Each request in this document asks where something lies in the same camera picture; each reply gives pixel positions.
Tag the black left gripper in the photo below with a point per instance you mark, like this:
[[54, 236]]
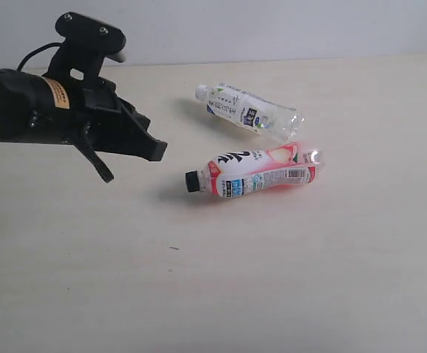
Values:
[[45, 109]]

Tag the clear bottle white blue label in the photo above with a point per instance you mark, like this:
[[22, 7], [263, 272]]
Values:
[[251, 112]]

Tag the pink bottle black cap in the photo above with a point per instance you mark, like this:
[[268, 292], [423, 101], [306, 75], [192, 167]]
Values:
[[234, 174]]

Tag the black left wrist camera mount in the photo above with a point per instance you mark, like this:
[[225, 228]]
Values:
[[87, 43]]

